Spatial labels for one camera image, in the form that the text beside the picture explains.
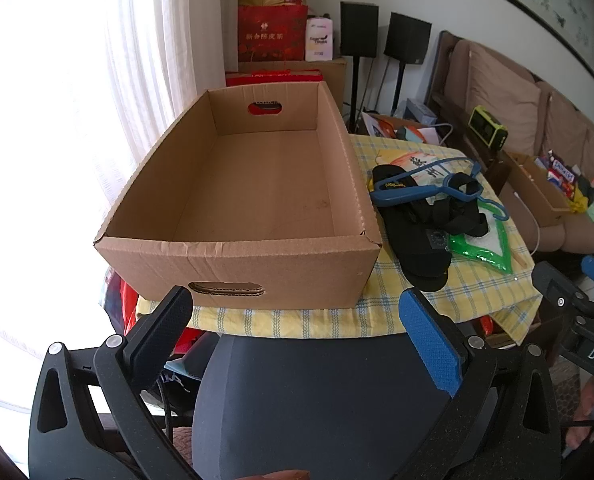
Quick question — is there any large cardboard box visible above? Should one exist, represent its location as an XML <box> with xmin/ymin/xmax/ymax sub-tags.
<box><xmin>93</xmin><ymin>81</ymin><xmax>383</xmax><ymax>309</ymax></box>

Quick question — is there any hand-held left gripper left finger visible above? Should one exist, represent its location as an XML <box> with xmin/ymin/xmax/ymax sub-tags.
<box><xmin>27</xmin><ymin>285</ymin><xmax>198</xmax><ymax>480</ymax></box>

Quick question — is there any green portable radio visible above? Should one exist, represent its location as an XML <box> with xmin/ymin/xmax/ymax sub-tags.
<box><xmin>468</xmin><ymin>106</ymin><xmax>508</xmax><ymax>151</ymax></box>

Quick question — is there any white sheer curtain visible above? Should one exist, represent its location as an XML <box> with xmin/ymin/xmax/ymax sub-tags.
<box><xmin>0</xmin><ymin>0</ymin><xmax>240</xmax><ymax>311</ymax></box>

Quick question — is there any blue plastic hanger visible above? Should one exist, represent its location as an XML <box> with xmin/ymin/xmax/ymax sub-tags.
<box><xmin>368</xmin><ymin>157</ymin><xmax>510</xmax><ymax>222</ymax></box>

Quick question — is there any red plastic bag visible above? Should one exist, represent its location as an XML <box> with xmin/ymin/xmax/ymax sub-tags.
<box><xmin>104</xmin><ymin>269</ymin><xmax>203</xmax><ymax>347</ymax></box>

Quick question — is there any cardboard snack tray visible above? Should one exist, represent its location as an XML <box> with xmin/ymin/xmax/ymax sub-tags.
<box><xmin>504</xmin><ymin>151</ymin><xmax>585</xmax><ymax>227</ymax></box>

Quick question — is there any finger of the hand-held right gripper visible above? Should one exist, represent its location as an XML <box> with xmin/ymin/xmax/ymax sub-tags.
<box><xmin>532</xmin><ymin>259</ymin><xmax>594</xmax><ymax>320</ymax></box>

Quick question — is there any white storage box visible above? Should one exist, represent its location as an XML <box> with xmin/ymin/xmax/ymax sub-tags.
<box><xmin>404</xmin><ymin>100</ymin><xmax>438</xmax><ymax>126</ymax></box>

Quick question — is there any black speaker stand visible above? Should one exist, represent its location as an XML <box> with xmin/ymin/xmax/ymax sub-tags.
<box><xmin>389</xmin><ymin>60</ymin><xmax>408</xmax><ymax>116</ymax></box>
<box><xmin>349</xmin><ymin>57</ymin><xmax>363</xmax><ymax>133</ymax></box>

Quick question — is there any black sandal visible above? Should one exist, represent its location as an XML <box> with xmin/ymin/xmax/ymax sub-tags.
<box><xmin>379</xmin><ymin>199</ymin><xmax>454</xmax><ymax>293</ymax></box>
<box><xmin>368</xmin><ymin>164</ymin><xmax>492</xmax><ymax>239</ymax></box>

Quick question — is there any green-edged plastic packet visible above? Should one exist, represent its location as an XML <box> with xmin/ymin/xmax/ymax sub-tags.
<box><xmin>447</xmin><ymin>212</ymin><xmax>520</xmax><ymax>276</ymax></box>

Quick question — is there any yellow checked tablecloth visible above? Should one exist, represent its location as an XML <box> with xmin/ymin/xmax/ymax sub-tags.
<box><xmin>137</xmin><ymin>134</ymin><xmax>542</xmax><ymax>346</ymax></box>

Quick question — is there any red gift box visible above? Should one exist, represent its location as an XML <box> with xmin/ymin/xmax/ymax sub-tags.
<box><xmin>225</xmin><ymin>69</ymin><xmax>324</xmax><ymax>116</ymax></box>

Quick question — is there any pile of snack packets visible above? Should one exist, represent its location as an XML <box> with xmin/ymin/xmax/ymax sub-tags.
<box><xmin>534</xmin><ymin>149</ymin><xmax>594</xmax><ymax>223</ymax></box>

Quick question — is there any white cable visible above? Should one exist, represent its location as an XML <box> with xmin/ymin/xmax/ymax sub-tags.
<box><xmin>436</xmin><ymin>122</ymin><xmax>460</xmax><ymax>147</ymax></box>

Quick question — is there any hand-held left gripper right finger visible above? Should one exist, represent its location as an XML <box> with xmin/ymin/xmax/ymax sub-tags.
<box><xmin>398</xmin><ymin>287</ymin><xmax>562</xmax><ymax>480</ymax></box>

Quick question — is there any red gift bag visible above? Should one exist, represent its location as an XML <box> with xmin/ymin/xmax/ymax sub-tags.
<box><xmin>237</xmin><ymin>4</ymin><xmax>309</xmax><ymax>63</ymax></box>

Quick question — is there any white printed paper bag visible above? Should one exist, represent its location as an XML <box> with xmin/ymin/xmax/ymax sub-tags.
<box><xmin>362</xmin><ymin>111</ymin><xmax>394</xmax><ymax>139</ymax></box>

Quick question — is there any black cord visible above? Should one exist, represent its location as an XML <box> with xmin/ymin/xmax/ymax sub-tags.
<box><xmin>158</xmin><ymin>377</ymin><xmax>176</xmax><ymax>437</ymax></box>

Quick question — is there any person's right hand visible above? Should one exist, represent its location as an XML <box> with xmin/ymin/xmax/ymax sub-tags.
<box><xmin>567</xmin><ymin>381</ymin><xmax>594</xmax><ymax>451</ymax></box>

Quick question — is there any white pink box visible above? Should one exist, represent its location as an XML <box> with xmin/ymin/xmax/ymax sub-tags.
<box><xmin>305</xmin><ymin>16</ymin><xmax>334</xmax><ymax>62</ymax></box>

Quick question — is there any dark wooden sofa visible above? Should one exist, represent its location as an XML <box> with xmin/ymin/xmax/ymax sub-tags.
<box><xmin>427</xmin><ymin>30</ymin><xmax>594</xmax><ymax>256</ymax></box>

